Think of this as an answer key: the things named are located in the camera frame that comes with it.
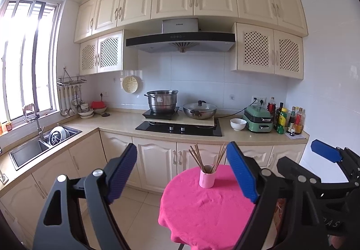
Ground pink tablecloth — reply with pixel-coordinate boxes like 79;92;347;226
158;164;263;247

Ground stack of white bowls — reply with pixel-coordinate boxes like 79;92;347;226
77;103;95;119

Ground red lidded container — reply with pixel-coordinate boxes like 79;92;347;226
90;101;108;115

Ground bunch of wooden chopsticks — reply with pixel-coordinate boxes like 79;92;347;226
188;142;227;174

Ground metal utensil rack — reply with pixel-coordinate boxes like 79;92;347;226
57;66;83;87

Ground white plate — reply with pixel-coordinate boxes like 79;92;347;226
48;126;68;146

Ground steel sink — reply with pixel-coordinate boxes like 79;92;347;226
9;124;83;170

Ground black gas hob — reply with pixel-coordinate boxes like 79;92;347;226
135;118;223;137

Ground cream base cabinets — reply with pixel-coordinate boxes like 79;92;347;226
0;130;307;250

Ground pink cup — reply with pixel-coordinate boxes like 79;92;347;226
199;165;216;189

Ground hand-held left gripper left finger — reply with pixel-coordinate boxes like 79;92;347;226
32;142;138;250

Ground hanging metal ladle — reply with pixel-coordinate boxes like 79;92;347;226
60;87;68;117
68;87;76;115

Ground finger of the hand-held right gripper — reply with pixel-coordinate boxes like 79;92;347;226
276;156;352;200
311;139;360;180

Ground barred window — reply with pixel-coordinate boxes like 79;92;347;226
0;0;62;132

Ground round cream steamer plate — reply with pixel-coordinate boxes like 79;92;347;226
122;76;140;94

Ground white paper sheet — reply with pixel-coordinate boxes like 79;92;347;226
284;132;307;140

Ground white bowl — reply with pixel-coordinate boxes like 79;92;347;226
230;118;247;131

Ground dark green oil bottle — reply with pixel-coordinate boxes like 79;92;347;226
274;102;284;129

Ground red label drink bottle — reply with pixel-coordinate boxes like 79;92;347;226
267;97;277;115

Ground beige board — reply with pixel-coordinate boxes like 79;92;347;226
141;113;215;127

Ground small lattice door cabinet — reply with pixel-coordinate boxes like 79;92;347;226
79;30;124;76

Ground wide lattice door cabinet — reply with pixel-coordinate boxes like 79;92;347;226
231;23;304;80

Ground metal faucet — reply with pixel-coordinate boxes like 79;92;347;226
22;104;45;141

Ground dark soy sauce bottle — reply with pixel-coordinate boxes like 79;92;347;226
287;106;297;134

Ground black induction cooker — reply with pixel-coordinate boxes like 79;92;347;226
142;106;180;119

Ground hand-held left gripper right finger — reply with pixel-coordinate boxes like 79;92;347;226
226;141;329;250

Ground wok with glass lid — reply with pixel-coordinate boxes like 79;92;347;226
183;100;218;120

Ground orange sauce bottle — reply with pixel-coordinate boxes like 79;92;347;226
295;107;305;135

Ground cream drawer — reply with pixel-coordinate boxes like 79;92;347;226
232;144;273;160

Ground green bottle yellow cap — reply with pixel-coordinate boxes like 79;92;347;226
276;108;288;135

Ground black power cable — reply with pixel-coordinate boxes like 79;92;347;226
215;97;258;119

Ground range hood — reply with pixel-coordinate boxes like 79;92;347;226
126;18;236;54

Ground stainless steel pot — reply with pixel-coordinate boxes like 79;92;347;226
144;90;179;113

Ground green electric cooker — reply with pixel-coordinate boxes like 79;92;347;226
242;105;275;134

